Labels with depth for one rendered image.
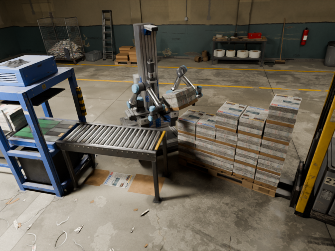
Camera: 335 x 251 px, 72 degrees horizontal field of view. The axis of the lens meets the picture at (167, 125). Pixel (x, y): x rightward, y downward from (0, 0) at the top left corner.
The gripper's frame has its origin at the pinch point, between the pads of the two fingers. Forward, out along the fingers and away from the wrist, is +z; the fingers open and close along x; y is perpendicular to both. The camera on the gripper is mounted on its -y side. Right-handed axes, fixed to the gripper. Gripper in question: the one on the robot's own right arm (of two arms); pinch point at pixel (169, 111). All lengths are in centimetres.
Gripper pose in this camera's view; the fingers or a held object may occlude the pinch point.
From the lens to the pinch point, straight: 320.8
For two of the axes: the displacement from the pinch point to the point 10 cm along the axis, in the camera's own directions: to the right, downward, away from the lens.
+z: 7.2, -3.7, 5.8
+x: -6.3, -0.1, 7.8
